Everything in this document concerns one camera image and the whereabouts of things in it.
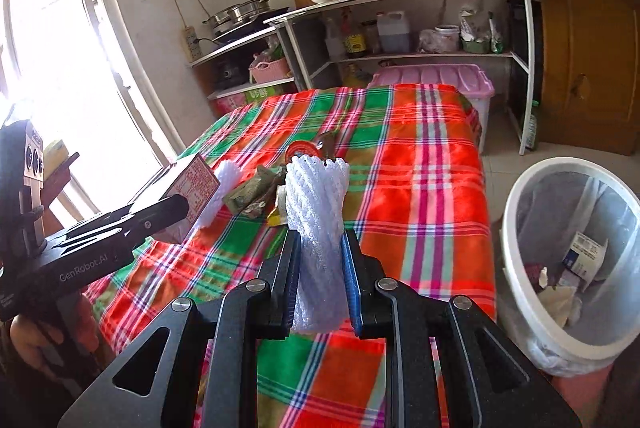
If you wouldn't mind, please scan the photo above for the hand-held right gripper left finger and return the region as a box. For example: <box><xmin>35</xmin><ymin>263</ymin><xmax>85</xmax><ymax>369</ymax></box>
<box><xmin>72</xmin><ymin>228</ymin><xmax>301</xmax><ymax>428</ymax></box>

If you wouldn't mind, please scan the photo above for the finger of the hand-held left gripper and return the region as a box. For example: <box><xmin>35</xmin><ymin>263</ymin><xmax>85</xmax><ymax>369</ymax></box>
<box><xmin>37</xmin><ymin>195</ymin><xmax>191</xmax><ymax>266</ymax></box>

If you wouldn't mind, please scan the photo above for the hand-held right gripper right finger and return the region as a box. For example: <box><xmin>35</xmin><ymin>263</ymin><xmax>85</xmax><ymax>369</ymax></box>
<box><xmin>340</xmin><ymin>228</ymin><xmax>583</xmax><ymax>428</ymax></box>

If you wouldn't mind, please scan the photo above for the pink milk carton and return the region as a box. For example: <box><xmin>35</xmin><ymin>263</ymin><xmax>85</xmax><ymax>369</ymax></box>
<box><xmin>132</xmin><ymin>153</ymin><xmax>221</xmax><ymax>245</ymax></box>

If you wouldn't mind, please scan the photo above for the white foam net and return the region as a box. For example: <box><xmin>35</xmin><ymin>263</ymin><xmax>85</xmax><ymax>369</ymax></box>
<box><xmin>284</xmin><ymin>155</ymin><xmax>351</xmax><ymax>336</ymax></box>
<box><xmin>197</xmin><ymin>160</ymin><xmax>241</xmax><ymax>229</ymax></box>

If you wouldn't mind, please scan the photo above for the green snack wrapper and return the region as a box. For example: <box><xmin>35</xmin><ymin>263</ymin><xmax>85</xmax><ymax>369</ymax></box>
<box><xmin>222</xmin><ymin>165</ymin><xmax>286</xmax><ymax>219</ymax></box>

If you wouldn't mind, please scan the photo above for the brown snack wrapper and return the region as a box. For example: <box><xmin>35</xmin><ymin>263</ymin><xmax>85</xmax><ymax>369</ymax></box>
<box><xmin>312</xmin><ymin>133</ymin><xmax>338</xmax><ymax>159</ymax></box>

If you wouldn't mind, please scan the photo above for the white waste bin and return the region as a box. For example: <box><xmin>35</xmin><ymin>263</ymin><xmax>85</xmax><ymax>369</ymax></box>
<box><xmin>497</xmin><ymin>156</ymin><xmax>640</xmax><ymax>378</ymax></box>

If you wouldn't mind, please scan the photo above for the purple snack packet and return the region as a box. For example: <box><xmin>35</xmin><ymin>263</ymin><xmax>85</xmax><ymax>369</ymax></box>
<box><xmin>525</xmin><ymin>263</ymin><xmax>551</xmax><ymax>293</ymax></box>

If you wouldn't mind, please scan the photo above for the white paper wrapper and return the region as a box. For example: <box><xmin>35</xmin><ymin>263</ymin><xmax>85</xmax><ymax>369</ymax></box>
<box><xmin>537</xmin><ymin>283</ymin><xmax>583</xmax><ymax>329</ymax></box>

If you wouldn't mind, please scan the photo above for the person's left forearm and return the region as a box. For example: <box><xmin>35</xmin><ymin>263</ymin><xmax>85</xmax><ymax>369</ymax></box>
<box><xmin>0</xmin><ymin>323</ymin><xmax>61</xmax><ymax>428</ymax></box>

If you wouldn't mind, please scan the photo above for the person's left hand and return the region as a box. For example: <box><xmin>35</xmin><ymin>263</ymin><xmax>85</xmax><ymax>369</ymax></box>
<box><xmin>9</xmin><ymin>310</ymin><xmax>73</xmax><ymax>381</ymax></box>

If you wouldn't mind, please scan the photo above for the plaid tablecloth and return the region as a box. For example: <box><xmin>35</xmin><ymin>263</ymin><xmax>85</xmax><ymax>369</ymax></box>
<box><xmin>82</xmin><ymin>85</ymin><xmax>498</xmax><ymax>428</ymax></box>

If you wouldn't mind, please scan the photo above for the yellow sponge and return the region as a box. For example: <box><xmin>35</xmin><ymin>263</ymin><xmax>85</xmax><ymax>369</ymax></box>
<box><xmin>44</xmin><ymin>139</ymin><xmax>71</xmax><ymax>169</ymax></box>

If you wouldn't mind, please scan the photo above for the printed cardboard box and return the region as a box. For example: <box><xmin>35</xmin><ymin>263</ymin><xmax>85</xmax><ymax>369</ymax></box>
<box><xmin>207</xmin><ymin>78</ymin><xmax>298</xmax><ymax>116</ymax></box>

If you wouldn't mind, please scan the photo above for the dark rice cooker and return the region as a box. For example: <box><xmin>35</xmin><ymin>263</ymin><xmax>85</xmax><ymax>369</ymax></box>
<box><xmin>212</xmin><ymin>58</ymin><xmax>251</xmax><ymax>91</ymax></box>

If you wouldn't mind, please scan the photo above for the white power strip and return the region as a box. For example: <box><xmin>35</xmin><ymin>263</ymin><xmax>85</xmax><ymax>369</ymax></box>
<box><xmin>182</xmin><ymin>25</ymin><xmax>198</xmax><ymax>62</ymax></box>

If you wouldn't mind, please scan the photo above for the pink plastic basket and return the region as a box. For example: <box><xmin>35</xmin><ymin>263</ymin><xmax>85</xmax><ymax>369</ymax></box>
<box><xmin>249</xmin><ymin>56</ymin><xmax>292</xmax><ymax>84</ymax></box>

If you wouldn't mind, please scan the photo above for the small metal shelf rack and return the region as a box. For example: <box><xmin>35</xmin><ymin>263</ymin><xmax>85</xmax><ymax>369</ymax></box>
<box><xmin>189</xmin><ymin>25</ymin><xmax>301</xmax><ymax>103</ymax></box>

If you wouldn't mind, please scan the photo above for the black induction cooker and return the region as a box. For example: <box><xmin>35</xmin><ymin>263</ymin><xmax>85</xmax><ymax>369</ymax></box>
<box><xmin>212</xmin><ymin>8</ymin><xmax>291</xmax><ymax>43</ymax></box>

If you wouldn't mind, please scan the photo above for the yellow oil bottle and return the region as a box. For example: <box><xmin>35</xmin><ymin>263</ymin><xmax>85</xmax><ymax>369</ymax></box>
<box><xmin>342</xmin><ymin>64</ymin><xmax>368</xmax><ymax>88</ymax></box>

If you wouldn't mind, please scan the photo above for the pink lid storage box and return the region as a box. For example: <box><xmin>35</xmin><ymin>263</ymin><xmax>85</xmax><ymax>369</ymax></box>
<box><xmin>367</xmin><ymin>62</ymin><xmax>496</xmax><ymax>153</ymax></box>

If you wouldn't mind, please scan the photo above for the steel steamer pot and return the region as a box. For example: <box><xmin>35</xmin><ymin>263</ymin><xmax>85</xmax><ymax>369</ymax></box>
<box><xmin>227</xmin><ymin>0</ymin><xmax>272</xmax><ymax>24</ymax></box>

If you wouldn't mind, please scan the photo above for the green plastic bottle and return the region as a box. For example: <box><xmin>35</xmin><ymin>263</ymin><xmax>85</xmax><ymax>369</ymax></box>
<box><xmin>525</xmin><ymin>100</ymin><xmax>541</xmax><ymax>151</ymax></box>

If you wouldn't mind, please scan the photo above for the clear plastic bottle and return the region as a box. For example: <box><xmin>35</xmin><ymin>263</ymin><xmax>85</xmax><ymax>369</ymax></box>
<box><xmin>325</xmin><ymin>16</ymin><xmax>347</xmax><ymax>61</ymax></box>

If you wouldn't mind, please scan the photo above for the dark bottle yellow label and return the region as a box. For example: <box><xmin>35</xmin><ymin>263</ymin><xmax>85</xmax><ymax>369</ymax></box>
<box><xmin>345</xmin><ymin>8</ymin><xmax>367</xmax><ymax>58</ymax></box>

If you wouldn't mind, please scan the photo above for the dark glass jar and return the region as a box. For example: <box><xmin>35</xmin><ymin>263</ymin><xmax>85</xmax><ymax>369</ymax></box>
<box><xmin>362</xmin><ymin>20</ymin><xmax>381</xmax><ymax>54</ymax></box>

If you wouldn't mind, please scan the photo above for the crumpled clear plastic bag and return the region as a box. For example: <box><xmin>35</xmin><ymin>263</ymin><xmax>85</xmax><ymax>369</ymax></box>
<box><xmin>417</xmin><ymin>28</ymin><xmax>443</xmax><ymax>54</ymax></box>

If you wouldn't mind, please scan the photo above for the white plastic jug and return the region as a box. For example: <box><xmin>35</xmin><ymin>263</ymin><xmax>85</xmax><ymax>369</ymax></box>
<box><xmin>376</xmin><ymin>10</ymin><xmax>412</xmax><ymax>54</ymax></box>

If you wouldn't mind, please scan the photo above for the white plastic tub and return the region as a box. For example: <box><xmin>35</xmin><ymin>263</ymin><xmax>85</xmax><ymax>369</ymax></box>
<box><xmin>434</xmin><ymin>25</ymin><xmax>461</xmax><ymax>52</ymax></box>

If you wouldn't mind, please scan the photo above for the green bowl with bags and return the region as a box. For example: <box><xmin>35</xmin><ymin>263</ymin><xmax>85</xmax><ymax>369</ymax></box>
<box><xmin>459</xmin><ymin>5</ymin><xmax>506</xmax><ymax>55</ymax></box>

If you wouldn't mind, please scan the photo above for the wooden door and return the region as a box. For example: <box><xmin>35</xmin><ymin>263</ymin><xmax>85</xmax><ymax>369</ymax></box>
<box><xmin>517</xmin><ymin>0</ymin><xmax>640</xmax><ymax>156</ymax></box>

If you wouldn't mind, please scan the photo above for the white window frame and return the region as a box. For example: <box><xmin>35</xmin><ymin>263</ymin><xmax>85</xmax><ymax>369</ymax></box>
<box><xmin>0</xmin><ymin>0</ymin><xmax>196</xmax><ymax>229</ymax></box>

